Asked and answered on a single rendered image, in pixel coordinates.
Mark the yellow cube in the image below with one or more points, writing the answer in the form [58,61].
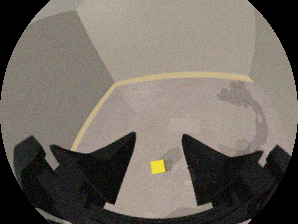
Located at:
[158,166]

